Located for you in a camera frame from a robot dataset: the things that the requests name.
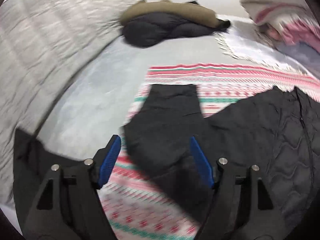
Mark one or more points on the red green patterned blanket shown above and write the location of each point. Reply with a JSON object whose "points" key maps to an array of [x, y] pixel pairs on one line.
{"points": [[200, 84]]}

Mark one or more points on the olive and navy folded jacket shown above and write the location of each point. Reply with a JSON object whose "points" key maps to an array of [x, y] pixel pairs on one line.
{"points": [[146, 24]]}

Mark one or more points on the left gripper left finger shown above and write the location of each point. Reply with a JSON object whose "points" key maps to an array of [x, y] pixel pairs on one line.
{"points": [[67, 205]]}

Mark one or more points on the grey quilted headboard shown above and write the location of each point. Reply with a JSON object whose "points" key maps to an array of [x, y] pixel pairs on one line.
{"points": [[44, 43]]}

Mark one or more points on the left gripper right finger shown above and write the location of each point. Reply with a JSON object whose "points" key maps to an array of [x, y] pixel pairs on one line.
{"points": [[242, 205]]}

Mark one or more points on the black puffer jacket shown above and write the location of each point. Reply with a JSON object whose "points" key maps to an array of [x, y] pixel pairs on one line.
{"points": [[32, 161]]}

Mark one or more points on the grey bed sheet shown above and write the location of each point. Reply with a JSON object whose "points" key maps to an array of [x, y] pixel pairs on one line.
{"points": [[96, 104]]}

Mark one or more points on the white fringed throw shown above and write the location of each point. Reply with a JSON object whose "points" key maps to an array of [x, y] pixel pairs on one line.
{"points": [[241, 48]]}

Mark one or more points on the pink folded bedding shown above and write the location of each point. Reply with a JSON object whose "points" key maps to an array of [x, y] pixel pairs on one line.
{"points": [[290, 24]]}

